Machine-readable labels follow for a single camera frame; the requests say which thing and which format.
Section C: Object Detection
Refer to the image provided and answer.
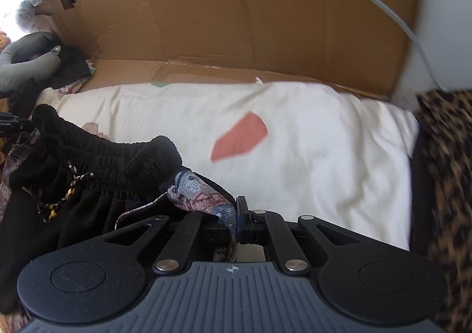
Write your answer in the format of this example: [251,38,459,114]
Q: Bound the black shorts with bear pattern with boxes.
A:
[1,105,236,314]

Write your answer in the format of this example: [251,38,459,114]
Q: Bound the grey neck pillow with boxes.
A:
[1,31,61,93]

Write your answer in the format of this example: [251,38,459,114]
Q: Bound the cream bear print bedsheet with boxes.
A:
[38,83,418,249]

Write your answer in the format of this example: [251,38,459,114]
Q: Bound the black garment under neck pillow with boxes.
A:
[7,45,94,118]

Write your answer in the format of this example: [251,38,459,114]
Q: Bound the flattened brown cardboard box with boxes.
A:
[36,0,419,97]

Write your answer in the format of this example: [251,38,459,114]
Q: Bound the leopard print folded garment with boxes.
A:
[414,90,471,332]

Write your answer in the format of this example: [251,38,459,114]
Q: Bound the white power cable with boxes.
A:
[331,0,449,93]

